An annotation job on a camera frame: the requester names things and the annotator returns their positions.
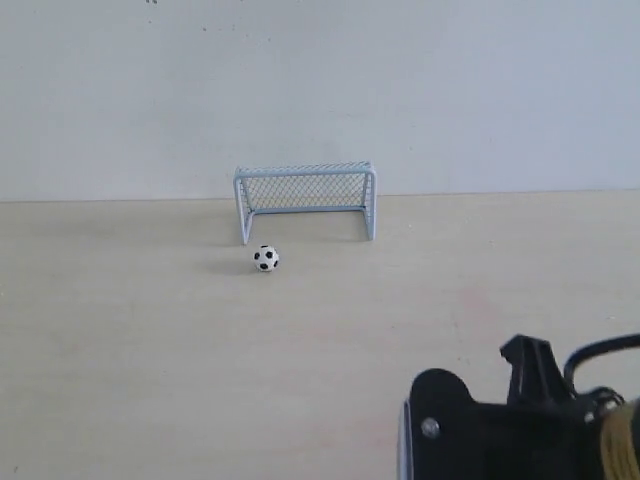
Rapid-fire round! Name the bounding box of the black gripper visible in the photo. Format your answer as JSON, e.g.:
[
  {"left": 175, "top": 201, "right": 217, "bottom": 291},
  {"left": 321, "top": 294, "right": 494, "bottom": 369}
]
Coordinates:
[{"left": 397, "top": 335, "right": 603, "bottom": 479}]

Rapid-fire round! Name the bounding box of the small light blue goal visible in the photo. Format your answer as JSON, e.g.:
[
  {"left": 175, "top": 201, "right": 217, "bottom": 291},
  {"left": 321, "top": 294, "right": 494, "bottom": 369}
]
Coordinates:
[{"left": 233, "top": 161, "right": 378, "bottom": 244}]

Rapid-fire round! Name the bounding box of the black robot arm with yellow wires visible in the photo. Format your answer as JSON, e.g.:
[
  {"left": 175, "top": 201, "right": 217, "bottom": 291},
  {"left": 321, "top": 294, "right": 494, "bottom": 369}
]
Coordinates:
[{"left": 578, "top": 387, "right": 639, "bottom": 480}]

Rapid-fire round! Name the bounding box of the black cable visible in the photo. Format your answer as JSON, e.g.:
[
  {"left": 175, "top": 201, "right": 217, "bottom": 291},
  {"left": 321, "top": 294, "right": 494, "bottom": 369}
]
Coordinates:
[{"left": 563, "top": 333, "right": 640, "bottom": 396}]

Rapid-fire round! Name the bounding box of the black and white soccer ball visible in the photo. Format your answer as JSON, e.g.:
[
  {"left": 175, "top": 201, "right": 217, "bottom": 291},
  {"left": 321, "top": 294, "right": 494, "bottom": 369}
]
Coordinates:
[{"left": 253, "top": 245, "right": 279, "bottom": 272}]

